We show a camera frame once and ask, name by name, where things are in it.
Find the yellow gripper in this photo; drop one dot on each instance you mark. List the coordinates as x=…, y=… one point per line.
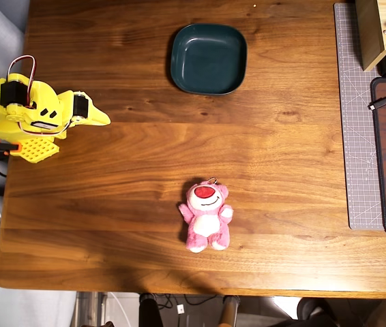
x=81, y=106

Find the pink strawberry plush bear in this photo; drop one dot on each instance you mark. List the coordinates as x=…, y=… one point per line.
x=206, y=218

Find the dark green square bin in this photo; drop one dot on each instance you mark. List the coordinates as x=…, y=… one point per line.
x=208, y=59

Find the black orange table clamp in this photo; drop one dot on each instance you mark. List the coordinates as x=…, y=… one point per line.
x=3, y=147

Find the grey metal table leg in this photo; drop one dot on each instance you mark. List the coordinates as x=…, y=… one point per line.
x=90, y=310

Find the small white plug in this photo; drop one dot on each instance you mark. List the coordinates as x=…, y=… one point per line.
x=180, y=308

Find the grey cutting mat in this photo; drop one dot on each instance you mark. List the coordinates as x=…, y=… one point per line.
x=356, y=136

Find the light wooden stand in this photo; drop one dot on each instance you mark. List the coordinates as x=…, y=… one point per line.
x=370, y=34

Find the dark rounded chair base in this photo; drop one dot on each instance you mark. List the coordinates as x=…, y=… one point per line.
x=315, y=313

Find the black chair post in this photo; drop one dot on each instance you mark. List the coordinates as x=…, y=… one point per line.
x=149, y=311

